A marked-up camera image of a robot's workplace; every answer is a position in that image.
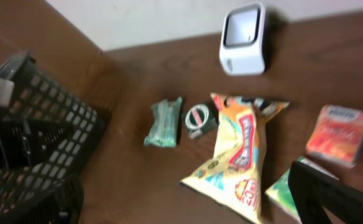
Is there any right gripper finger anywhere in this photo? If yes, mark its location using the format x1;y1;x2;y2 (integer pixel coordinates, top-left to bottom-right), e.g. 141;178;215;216
288;161;363;223

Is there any teal tissue pack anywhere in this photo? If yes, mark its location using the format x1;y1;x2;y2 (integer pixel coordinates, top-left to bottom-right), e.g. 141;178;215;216
265;156;339;223

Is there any orange tissue pack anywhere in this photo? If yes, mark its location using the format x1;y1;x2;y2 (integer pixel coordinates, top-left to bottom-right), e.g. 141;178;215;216
305;105;363;168

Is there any yellow snack bag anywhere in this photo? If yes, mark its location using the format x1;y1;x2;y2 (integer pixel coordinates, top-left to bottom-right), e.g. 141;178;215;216
180;93;289;223

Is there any dark green round-label box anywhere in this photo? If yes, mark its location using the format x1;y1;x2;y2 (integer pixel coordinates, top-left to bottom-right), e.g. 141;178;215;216
183;101;218;139

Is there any pale teal wet-wipe pack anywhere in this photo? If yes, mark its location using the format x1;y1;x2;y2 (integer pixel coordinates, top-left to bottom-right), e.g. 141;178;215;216
144;97;183;147

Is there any grey plastic shopping basket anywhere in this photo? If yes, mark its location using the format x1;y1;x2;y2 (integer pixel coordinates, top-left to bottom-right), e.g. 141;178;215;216
0;51;109;223

